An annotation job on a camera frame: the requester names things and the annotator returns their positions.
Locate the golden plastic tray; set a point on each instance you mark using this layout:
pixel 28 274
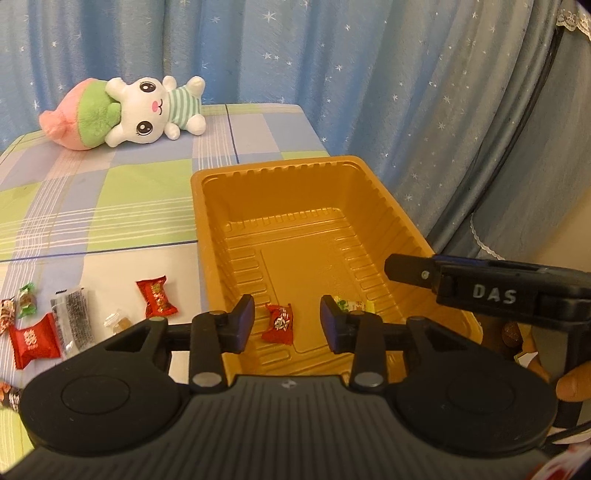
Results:
pixel 300 203

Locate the white rabbit plush with peach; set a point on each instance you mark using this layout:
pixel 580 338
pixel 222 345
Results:
pixel 147 108

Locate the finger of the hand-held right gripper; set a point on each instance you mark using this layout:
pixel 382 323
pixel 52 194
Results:
pixel 408 270

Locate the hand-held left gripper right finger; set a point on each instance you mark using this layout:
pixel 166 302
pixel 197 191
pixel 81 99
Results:
pixel 328 323

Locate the red brown candy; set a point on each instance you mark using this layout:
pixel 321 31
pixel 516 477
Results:
pixel 8 396

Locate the person's right hand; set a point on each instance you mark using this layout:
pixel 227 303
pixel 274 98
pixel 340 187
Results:
pixel 575 385

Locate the red candy with figure print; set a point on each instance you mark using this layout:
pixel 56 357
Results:
pixel 278 323

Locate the green yellow candy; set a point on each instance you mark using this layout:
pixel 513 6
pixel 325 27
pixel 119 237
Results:
pixel 355 304

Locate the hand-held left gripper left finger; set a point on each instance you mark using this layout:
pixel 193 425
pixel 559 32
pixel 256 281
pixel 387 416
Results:
pixel 245 323

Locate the clear packet with black filling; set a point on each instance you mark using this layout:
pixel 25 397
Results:
pixel 74 318

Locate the blue star curtain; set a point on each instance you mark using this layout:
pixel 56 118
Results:
pixel 323 55

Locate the brown round object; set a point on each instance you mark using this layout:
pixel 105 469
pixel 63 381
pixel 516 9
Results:
pixel 511 333

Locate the green brown candy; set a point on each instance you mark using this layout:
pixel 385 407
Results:
pixel 27 301

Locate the red striped candy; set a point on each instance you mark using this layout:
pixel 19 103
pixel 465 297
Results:
pixel 6 316

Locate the small clear brown candy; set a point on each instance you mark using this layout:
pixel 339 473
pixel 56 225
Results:
pixel 119 323

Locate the large red candy white print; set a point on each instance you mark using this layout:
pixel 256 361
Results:
pixel 34 344

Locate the red candy with gold print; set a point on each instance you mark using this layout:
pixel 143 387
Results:
pixel 157 297

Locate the checked tablecloth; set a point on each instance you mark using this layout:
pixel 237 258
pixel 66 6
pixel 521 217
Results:
pixel 138 198

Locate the red and white wrapper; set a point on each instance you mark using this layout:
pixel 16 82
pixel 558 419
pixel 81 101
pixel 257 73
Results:
pixel 561 466

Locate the grey-blue lace-trimmed curtain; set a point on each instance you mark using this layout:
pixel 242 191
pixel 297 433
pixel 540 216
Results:
pixel 508 138

